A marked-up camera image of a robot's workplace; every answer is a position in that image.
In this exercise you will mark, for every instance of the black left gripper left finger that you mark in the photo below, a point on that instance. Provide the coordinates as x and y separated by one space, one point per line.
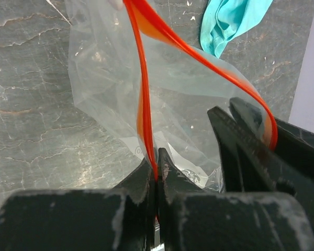
120 218

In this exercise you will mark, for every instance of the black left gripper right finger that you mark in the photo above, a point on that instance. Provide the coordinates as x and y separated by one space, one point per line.
193 219

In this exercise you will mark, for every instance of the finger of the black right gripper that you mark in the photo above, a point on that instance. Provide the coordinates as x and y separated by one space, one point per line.
295 152
244 159

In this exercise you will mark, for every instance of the clear zip top bag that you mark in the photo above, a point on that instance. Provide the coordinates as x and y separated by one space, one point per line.
137 78

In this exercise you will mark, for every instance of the teal cloth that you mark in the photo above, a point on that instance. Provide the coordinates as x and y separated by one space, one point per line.
224 20

